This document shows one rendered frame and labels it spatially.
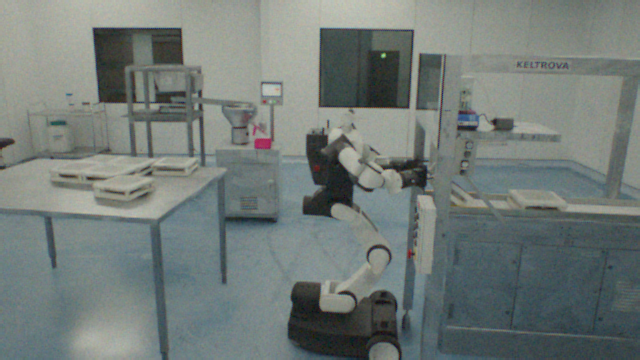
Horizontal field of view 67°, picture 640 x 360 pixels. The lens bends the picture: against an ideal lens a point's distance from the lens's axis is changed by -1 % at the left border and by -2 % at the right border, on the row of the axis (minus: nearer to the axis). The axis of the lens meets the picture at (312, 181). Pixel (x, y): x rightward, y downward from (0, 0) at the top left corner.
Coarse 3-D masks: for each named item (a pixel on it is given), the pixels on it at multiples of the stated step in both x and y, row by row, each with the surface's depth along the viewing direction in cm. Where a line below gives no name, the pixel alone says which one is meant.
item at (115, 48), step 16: (96, 32) 718; (112, 32) 718; (128, 32) 718; (144, 32) 718; (160, 32) 718; (176, 32) 718; (96, 48) 724; (112, 48) 724; (128, 48) 724; (144, 48) 724; (160, 48) 724; (176, 48) 724; (96, 64) 730; (112, 64) 730; (128, 64) 730; (144, 64) 730; (160, 64) 730; (176, 64) 730; (112, 80) 736; (112, 96) 742; (160, 96) 742; (176, 96) 742
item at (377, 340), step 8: (376, 336) 270; (384, 336) 268; (392, 336) 269; (368, 344) 269; (376, 344) 267; (384, 344) 268; (392, 344) 266; (368, 352) 269; (376, 352) 270; (384, 352) 269; (392, 352) 268; (400, 352) 267
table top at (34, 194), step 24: (24, 168) 341; (48, 168) 342; (216, 168) 349; (0, 192) 285; (24, 192) 285; (48, 192) 286; (72, 192) 287; (168, 192) 290; (192, 192) 290; (48, 216) 255; (72, 216) 253; (96, 216) 251; (120, 216) 249; (144, 216) 248; (168, 216) 257
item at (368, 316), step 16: (304, 288) 291; (320, 288) 292; (304, 304) 290; (368, 304) 308; (384, 304) 304; (288, 320) 288; (304, 320) 289; (320, 320) 289; (336, 320) 289; (352, 320) 289; (368, 320) 290; (384, 320) 275; (288, 336) 288; (304, 336) 283; (320, 336) 278; (336, 336) 276; (352, 336) 275; (368, 336) 274; (336, 352) 278; (352, 352) 277
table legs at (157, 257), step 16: (224, 192) 352; (224, 208) 355; (48, 224) 379; (224, 224) 357; (48, 240) 383; (160, 240) 254; (224, 240) 360; (160, 256) 255; (224, 256) 363; (160, 272) 256; (224, 272) 366; (160, 288) 258; (160, 304) 261; (160, 320) 264; (160, 336) 266; (160, 352) 269
